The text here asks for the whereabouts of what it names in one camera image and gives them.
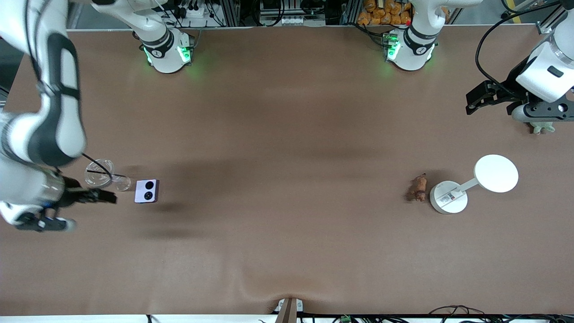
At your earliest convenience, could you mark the lilac flip phone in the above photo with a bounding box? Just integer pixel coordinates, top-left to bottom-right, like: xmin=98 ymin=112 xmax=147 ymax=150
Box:
xmin=135 ymin=179 xmax=160 ymax=204

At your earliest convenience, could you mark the small brown toy dog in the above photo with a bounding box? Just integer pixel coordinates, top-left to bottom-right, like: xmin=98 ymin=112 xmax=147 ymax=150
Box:
xmin=409 ymin=173 xmax=428 ymax=202

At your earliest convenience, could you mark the clear plastic cup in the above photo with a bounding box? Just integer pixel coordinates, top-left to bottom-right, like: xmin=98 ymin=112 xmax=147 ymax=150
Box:
xmin=85 ymin=159 xmax=132 ymax=193

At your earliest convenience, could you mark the green turtle plush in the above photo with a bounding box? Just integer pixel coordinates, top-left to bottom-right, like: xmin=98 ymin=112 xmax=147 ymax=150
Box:
xmin=529 ymin=120 xmax=557 ymax=135

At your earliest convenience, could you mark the white desk lamp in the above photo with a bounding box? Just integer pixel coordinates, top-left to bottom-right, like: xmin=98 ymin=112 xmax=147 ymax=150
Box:
xmin=429 ymin=154 xmax=519 ymax=215

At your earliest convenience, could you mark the orange plush toy pile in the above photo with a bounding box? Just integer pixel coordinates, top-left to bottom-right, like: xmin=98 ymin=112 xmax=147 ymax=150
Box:
xmin=357 ymin=0 xmax=450 ymax=26

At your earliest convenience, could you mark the white power strip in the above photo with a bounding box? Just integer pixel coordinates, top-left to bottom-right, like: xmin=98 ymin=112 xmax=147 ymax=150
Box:
xmin=177 ymin=4 xmax=212 ymax=19

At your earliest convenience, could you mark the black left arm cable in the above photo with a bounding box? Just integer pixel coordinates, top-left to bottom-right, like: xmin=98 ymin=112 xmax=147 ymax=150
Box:
xmin=475 ymin=0 xmax=563 ymax=97

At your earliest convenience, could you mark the black cable bundle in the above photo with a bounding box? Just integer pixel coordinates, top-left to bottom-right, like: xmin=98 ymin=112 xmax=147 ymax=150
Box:
xmin=300 ymin=305 xmax=574 ymax=323

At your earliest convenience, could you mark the metal table edge bracket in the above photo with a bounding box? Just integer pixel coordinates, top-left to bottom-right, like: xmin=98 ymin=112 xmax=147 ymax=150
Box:
xmin=274 ymin=297 xmax=304 ymax=323

